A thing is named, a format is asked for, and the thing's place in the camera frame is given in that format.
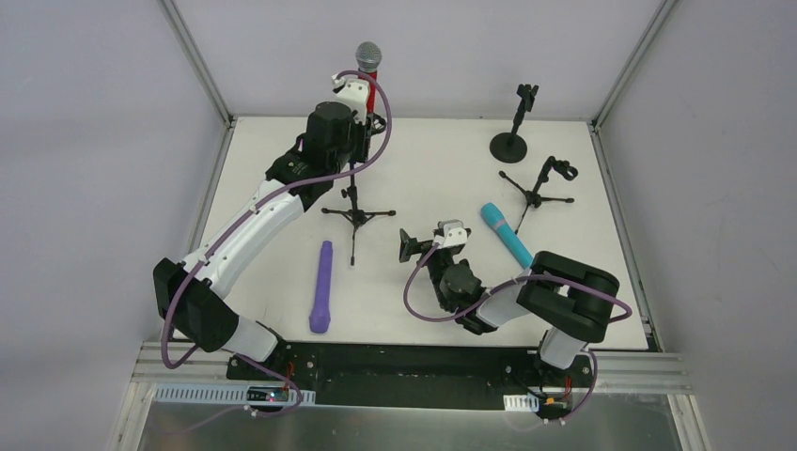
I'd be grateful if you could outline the black round-base mic stand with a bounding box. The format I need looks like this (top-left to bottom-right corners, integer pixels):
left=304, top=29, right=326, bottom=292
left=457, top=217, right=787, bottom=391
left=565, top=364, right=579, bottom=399
left=490, top=84, right=539, bottom=163

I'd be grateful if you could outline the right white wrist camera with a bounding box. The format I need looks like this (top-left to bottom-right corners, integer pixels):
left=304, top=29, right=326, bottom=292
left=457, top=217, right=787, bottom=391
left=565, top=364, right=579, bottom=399
left=432, top=220, right=470, bottom=249

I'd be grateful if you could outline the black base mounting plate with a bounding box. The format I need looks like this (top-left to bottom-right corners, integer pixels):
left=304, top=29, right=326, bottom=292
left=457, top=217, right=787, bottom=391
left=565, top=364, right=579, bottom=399
left=226, top=342, right=594, bottom=411

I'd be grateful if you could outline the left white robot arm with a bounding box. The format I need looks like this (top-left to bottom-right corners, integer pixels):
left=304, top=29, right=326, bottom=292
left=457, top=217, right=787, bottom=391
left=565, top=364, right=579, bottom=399
left=153, top=101, right=387, bottom=362

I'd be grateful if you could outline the purple toy microphone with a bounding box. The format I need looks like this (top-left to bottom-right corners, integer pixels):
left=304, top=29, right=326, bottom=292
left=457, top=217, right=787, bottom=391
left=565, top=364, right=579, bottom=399
left=308, top=241, right=334, bottom=334

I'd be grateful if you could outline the teal toy microphone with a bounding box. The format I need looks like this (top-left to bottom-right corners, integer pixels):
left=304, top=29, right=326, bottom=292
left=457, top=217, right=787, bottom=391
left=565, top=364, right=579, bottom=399
left=480, top=203, right=533, bottom=269

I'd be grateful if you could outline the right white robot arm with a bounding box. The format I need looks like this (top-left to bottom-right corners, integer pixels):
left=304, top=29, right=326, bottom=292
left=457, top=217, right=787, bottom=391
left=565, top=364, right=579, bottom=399
left=398, top=222, right=633, bottom=370

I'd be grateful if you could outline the black tripod shock-mount stand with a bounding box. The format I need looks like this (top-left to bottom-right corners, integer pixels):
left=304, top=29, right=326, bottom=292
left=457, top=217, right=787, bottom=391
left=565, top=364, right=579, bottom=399
left=321, top=119, right=397, bottom=267

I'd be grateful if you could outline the black tripod clip stand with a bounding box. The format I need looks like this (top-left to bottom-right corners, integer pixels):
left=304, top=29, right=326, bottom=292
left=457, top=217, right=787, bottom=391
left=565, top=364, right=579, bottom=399
left=498, top=156, right=579, bottom=234

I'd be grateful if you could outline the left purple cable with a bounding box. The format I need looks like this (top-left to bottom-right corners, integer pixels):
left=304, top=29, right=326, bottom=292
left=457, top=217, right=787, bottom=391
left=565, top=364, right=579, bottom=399
left=148, top=70, right=394, bottom=435

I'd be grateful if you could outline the red glitter microphone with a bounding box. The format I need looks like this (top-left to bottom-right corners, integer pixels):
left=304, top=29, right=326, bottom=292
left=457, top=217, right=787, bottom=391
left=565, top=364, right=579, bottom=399
left=355, top=41, right=383, bottom=114

